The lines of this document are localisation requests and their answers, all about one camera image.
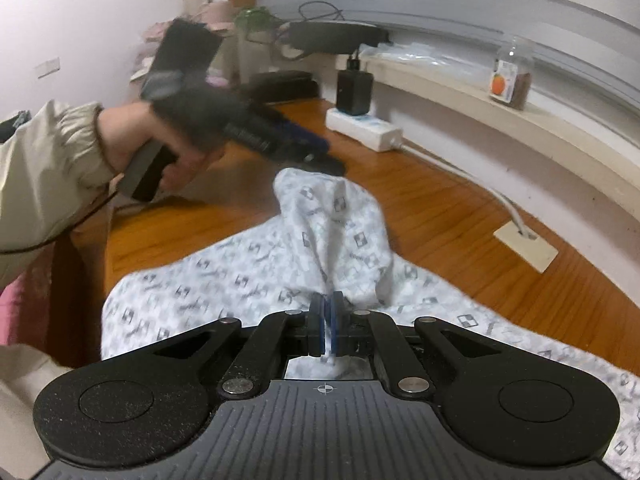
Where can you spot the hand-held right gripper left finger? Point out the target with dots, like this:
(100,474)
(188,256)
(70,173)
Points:
(316,325)

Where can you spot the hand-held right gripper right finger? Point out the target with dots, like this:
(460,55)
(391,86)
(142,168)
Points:
(337,322)

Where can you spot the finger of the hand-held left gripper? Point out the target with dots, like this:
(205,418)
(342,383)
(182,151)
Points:
(315,164)
(300,135)

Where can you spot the white patterned shirt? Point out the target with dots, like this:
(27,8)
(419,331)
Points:
(250,270)

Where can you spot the person's left forearm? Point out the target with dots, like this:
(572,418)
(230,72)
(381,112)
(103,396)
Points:
(45,160)

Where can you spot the person's left hand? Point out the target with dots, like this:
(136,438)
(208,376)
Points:
(120,130)

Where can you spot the black box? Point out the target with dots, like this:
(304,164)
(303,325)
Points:
(285,87)

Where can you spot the white power strip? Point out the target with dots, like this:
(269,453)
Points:
(365,127)

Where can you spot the black charger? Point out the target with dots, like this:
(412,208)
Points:
(355,87)

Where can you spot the pink fabric heap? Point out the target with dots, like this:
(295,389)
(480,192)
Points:
(215,15)

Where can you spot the black flat device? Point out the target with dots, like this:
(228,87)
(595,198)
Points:
(340,37)

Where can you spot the green plant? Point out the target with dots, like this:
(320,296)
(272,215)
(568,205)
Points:
(255,17)

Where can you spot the clear plastic bag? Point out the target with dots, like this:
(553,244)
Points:
(425,55)

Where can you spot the dark cloth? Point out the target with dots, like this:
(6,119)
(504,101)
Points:
(12,125)

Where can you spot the cream window sill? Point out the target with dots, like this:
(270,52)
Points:
(500,105)

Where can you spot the glass jar orange label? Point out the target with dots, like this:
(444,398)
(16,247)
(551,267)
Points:
(510,75)

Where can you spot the pink bedding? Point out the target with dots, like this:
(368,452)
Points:
(10,310)

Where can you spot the white wall switch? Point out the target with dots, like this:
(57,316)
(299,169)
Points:
(49,67)

